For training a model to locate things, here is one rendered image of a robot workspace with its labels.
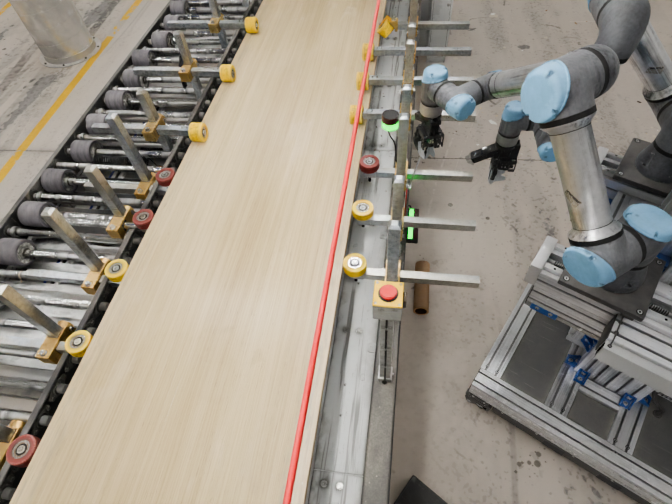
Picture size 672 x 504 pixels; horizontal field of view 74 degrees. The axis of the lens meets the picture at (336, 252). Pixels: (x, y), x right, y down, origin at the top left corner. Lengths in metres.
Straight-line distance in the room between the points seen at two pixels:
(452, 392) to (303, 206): 1.16
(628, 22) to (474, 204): 1.72
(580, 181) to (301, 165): 1.08
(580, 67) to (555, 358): 1.42
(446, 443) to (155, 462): 1.30
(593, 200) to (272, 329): 0.93
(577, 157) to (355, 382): 0.98
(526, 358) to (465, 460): 0.52
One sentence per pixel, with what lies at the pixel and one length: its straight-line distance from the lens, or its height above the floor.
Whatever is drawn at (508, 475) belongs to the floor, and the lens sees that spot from 2.23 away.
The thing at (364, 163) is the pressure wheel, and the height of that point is 0.91.
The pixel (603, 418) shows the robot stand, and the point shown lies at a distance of 2.20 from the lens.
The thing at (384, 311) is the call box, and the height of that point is 1.20.
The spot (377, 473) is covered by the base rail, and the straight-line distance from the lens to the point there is 1.45.
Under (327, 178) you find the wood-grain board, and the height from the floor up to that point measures 0.90.
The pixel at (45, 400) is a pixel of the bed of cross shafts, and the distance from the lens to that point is 1.69.
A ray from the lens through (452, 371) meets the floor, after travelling 2.32.
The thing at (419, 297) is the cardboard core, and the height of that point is 0.08.
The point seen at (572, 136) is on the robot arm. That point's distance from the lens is 1.12.
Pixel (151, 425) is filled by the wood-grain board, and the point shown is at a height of 0.90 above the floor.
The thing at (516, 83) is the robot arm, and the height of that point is 1.40.
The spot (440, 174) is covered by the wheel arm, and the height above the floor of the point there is 0.86.
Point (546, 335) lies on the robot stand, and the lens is 2.27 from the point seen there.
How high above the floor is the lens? 2.13
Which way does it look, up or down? 53 degrees down
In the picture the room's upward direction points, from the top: 7 degrees counter-clockwise
